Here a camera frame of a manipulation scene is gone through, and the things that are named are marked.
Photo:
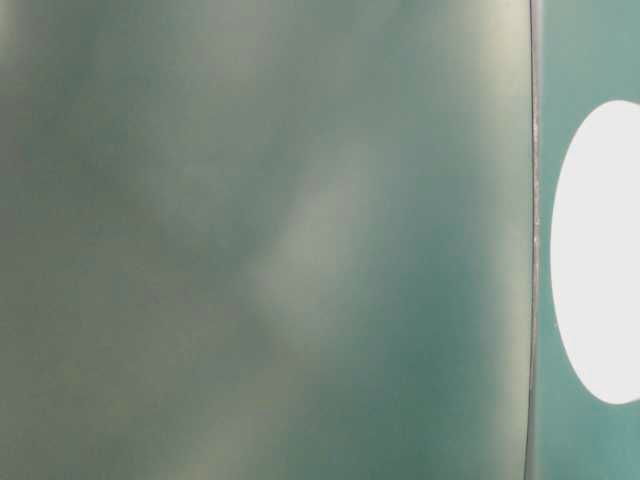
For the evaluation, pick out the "white round bowl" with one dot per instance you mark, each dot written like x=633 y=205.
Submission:
x=594 y=252

